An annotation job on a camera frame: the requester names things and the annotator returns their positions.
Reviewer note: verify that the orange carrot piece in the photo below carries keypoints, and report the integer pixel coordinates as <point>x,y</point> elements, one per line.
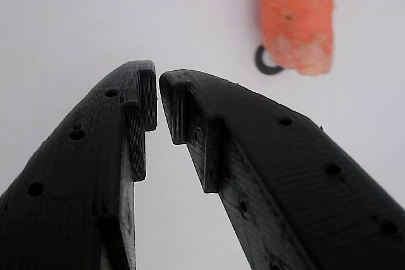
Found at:
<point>294,20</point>

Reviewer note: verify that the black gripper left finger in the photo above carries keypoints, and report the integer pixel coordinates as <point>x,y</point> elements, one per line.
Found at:
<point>72,172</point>

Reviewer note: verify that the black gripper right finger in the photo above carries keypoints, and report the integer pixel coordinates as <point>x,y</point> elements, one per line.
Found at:
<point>284,172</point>

